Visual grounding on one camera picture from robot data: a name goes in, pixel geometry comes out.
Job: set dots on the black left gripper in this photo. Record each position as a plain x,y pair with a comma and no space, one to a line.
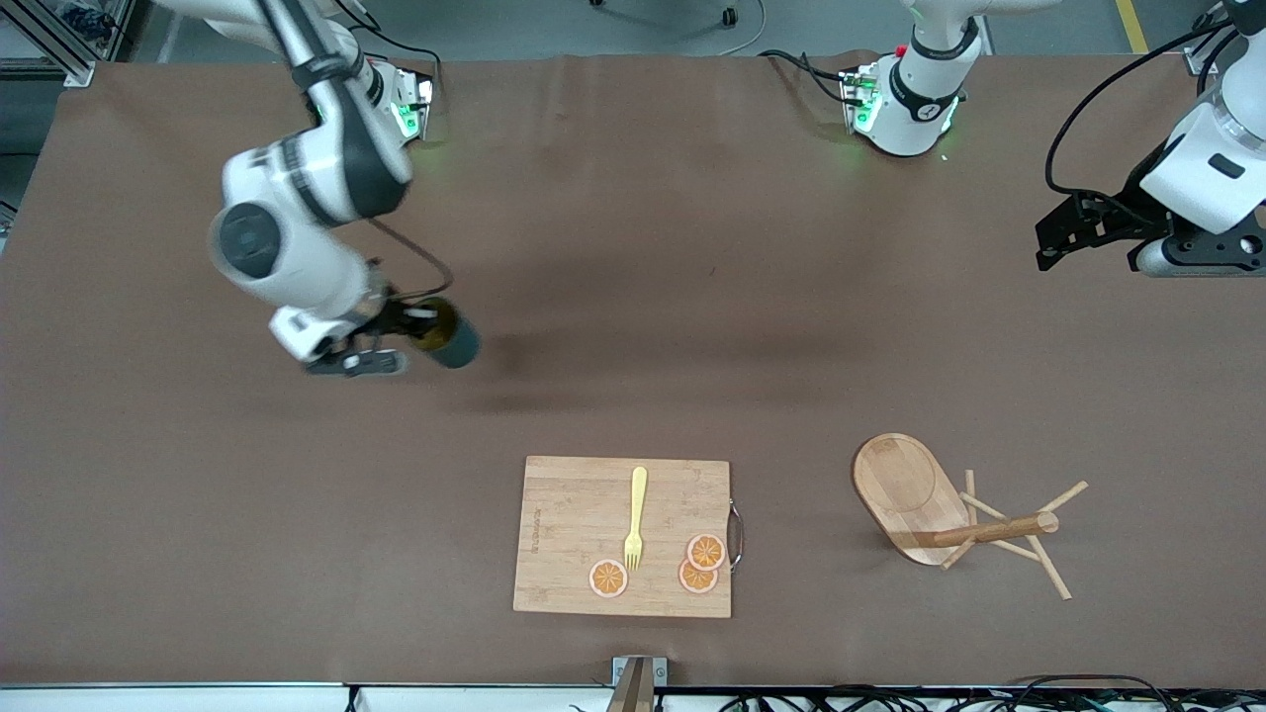
1122,221

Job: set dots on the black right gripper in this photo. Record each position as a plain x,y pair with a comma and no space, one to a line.
394,317

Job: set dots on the dark green cup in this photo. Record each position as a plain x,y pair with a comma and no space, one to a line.
457,344

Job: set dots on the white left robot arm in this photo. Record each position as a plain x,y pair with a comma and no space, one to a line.
915,109

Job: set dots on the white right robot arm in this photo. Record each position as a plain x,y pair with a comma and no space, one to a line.
297,198

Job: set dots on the wooden mug tree rack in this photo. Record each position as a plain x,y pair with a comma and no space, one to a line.
905,489

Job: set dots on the brown table mat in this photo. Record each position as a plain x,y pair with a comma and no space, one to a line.
692,297

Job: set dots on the yellow fork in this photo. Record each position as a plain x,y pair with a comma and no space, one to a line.
639,494

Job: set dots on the orange slice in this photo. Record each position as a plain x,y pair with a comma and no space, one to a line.
706,552
608,578
696,580

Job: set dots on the aluminium frame profile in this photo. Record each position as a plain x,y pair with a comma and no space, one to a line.
1199,59
69,69

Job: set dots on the metal table edge bracket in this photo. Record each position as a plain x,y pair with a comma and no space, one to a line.
621,672

